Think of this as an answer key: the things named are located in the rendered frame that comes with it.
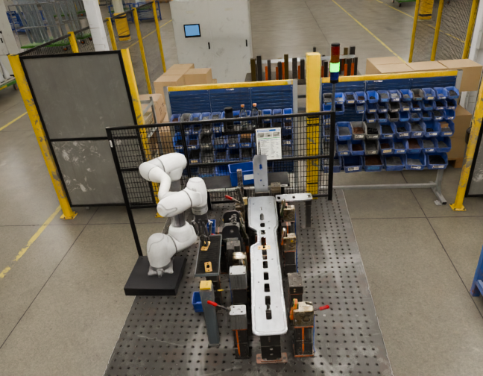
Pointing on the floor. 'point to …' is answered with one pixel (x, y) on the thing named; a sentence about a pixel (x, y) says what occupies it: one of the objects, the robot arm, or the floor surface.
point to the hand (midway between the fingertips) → (204, 240)
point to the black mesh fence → (233, 157)
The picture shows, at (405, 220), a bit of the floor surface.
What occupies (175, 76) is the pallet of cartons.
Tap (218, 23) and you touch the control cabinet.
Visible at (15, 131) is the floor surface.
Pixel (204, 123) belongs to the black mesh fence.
